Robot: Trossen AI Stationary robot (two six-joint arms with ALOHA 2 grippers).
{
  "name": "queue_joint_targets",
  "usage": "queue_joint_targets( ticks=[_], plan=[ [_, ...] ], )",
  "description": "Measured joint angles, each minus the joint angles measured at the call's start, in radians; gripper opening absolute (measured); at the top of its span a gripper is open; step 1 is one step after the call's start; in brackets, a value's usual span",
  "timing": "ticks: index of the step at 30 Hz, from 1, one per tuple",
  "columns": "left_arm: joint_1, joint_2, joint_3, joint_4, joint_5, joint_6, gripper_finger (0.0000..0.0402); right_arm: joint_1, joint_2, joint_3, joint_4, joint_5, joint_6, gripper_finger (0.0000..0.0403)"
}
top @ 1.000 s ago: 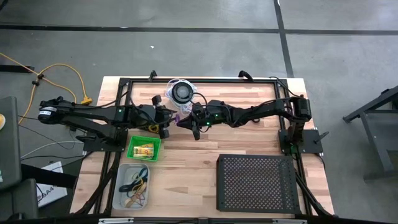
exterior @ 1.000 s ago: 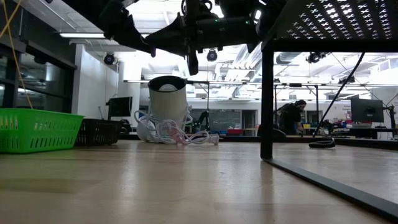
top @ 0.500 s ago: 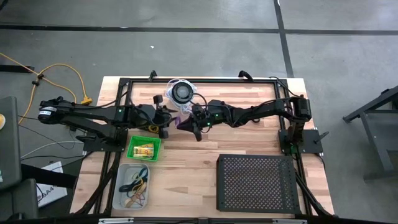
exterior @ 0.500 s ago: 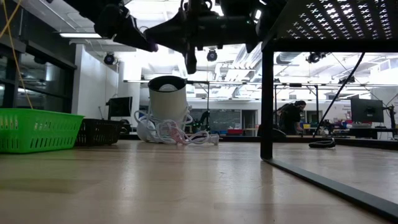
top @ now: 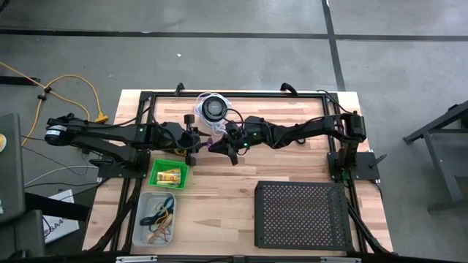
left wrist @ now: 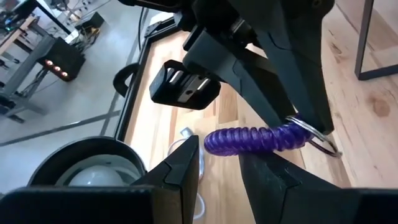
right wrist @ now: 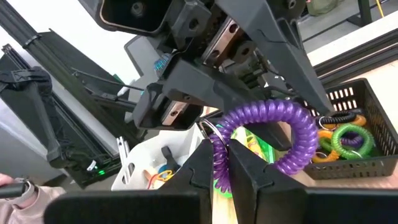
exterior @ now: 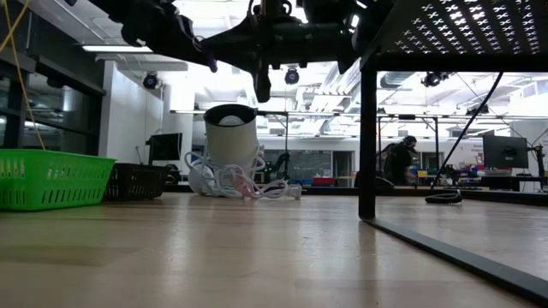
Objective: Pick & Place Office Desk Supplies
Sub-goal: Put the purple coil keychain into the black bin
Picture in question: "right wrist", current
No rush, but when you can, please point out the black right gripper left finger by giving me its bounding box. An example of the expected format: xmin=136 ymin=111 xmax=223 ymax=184
xmin=43 ymin=139 xmax=215 ymax=224

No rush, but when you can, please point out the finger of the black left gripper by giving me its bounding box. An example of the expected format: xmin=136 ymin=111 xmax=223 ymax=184
xmin=160 ymin=58 xmax=294 ymax=152
xmin=216 ymin=0 xmax=336 ymax=116

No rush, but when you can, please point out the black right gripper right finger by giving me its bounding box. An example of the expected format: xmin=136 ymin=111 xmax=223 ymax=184
xmin=228 ymin=139 xmax=398 ymax=224

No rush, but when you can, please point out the clear plastic bin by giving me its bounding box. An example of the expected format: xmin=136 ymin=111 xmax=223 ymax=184
xmin=110 ymin=123 xmax=206 ymax=192

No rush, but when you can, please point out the dark brown rubber band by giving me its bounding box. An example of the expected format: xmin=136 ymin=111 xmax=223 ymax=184
xmin=160 ymin=146 xmax=182 ymax=172

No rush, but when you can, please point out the purple spiral hair tie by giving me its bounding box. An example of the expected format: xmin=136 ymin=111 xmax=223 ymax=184
xmin=340 ymin=132 xmax=365 ymax=149
xmin=198 ymin=98 xmax=320 ymax=194

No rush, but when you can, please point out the yellow crayon pack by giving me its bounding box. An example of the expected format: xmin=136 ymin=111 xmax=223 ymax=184
xmin=234 ymin=127 xmax=266 ymax=160

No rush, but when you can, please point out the black spiral hair tie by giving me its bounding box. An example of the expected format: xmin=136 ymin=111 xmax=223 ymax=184
xmin=316 ymin=111 xmax=358 ymax=131

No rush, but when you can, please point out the black plastic basket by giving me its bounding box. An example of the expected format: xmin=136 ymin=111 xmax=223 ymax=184
xmin=302 ymin=77 xmax=398 ymax=181

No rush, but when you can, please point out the person's forearm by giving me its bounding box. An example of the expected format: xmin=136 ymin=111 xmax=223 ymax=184
xmin=0 ymin=179 xmax=67 ymax=224

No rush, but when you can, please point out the olive green bag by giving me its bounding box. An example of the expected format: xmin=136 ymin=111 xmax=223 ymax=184
xmin=306 ymin=0 xmax=346 ymax=17

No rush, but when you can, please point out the dark grey case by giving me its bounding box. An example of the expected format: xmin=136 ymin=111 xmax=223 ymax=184
xmin=123 ymin=34 xmax=164 ymax=94

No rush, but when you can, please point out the black flat bar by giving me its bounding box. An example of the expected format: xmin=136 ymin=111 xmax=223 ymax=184
xmin=39 ymin=29 xmax=147 ymax=156

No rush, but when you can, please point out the black handheld object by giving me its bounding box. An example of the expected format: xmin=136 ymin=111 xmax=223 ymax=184
xmin=0 ymin=182 xmax=28 ymax=199

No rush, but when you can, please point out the person's hand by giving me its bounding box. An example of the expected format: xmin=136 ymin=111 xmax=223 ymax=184
xmin=0 ymin=172 xmax=16 ymax=188

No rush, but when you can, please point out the black stand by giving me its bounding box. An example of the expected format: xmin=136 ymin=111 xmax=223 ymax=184
xmin=0 ymin=67 xmax=63 ymax=169

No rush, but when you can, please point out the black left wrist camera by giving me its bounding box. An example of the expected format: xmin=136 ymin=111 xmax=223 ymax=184
xmin=77 ymin=0 xmax=175 ymax=35

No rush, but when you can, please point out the yellow extension cord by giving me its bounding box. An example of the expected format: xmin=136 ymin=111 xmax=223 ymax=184
xmin=374 ymin=0 xmax=385 ymax=18

